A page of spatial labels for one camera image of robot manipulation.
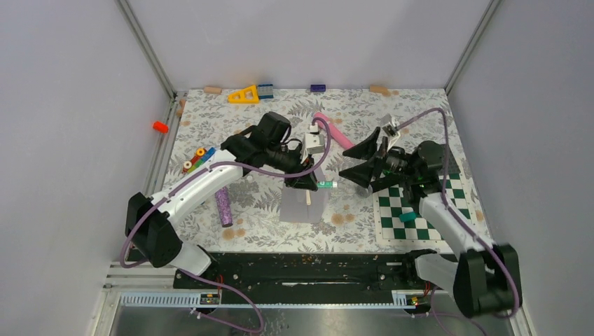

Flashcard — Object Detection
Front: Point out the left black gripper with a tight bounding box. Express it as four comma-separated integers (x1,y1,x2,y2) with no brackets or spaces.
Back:
266,143,319,190

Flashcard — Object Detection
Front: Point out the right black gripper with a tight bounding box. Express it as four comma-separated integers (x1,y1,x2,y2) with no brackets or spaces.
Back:
338,127,418,189

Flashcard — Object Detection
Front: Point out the small green white bottle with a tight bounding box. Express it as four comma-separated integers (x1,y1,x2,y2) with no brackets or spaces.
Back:
317,181,338,189

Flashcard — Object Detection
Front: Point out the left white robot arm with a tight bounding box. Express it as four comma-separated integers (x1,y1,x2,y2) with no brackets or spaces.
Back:
120,112,331,288

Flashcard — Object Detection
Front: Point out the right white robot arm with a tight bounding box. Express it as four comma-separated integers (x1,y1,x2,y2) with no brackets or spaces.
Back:
339,127,523,318

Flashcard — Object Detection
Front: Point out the black microphone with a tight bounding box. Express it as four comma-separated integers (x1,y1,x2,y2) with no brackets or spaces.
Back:
355,185,373,198

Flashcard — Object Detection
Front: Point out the pink toy microphone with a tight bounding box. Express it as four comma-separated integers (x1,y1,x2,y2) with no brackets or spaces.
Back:
314,112,354,150

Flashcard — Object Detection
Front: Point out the green white chessboard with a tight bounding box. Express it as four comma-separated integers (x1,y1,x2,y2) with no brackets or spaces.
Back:
372,172,476,246

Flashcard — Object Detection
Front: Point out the teal block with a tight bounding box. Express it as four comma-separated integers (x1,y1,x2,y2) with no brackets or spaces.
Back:
399,211,417,223

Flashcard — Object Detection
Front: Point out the floral table mat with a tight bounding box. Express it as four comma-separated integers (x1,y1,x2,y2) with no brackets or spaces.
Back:
146,87,486,255

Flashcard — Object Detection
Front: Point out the wooden block right back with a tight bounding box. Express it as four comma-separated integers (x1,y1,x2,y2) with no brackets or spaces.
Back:
369,85,392,97

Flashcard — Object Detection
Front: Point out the wooden block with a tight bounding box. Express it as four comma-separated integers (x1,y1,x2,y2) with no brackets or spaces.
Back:
369,85,392,97
203,86,223,95

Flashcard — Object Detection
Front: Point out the dark purple lego brick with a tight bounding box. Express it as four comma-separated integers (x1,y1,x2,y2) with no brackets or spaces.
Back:
310,84,326,92

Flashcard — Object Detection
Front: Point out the purple glitter microphone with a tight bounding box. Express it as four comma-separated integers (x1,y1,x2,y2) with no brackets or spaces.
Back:
215,187,233,228

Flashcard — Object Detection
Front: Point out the blue grey lego brick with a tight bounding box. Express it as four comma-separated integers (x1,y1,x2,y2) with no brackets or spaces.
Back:
256,83,274,99

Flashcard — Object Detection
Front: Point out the yellow triangle toy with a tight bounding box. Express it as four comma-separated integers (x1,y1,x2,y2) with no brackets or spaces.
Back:
228,85,259,104

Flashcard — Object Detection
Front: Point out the colourful lego toy stack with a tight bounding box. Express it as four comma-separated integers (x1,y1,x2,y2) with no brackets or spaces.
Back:
182,147,216,174

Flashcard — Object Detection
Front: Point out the wooden block left back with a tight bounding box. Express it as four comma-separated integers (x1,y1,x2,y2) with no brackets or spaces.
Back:
203,86,223,95

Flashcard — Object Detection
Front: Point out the orange red cylinder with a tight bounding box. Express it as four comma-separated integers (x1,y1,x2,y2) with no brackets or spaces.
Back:
152,121,169,134

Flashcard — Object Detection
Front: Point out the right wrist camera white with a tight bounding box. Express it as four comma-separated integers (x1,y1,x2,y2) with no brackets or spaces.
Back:
380,114,401,150

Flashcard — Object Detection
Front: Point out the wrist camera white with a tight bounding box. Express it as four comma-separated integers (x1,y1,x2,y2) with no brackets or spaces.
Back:
302,123,326,162
380,114,401,150

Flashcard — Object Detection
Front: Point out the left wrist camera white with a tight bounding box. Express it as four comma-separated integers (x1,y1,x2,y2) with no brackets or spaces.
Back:
302,123,326,162

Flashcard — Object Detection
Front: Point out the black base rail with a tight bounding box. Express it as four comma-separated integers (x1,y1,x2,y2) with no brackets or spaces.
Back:
202,252,435,306

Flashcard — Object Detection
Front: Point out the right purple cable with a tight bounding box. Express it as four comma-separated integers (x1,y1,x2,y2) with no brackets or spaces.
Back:
396,107,522,336

